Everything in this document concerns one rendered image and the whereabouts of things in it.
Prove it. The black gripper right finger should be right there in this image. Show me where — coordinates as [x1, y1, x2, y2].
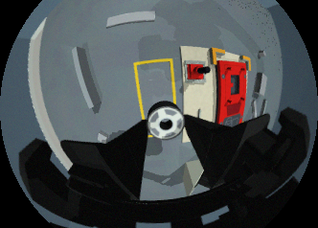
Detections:
[183, 113, 270, 189]

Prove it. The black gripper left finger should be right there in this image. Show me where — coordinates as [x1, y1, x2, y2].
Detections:
[60, 120, 148, 200]

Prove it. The black and grey wheel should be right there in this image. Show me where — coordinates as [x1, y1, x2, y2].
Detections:
[147, 101, 185, 140]

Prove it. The yellow rectangular outline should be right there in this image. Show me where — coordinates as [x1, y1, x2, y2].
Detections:
[133, 58, 177, 120]

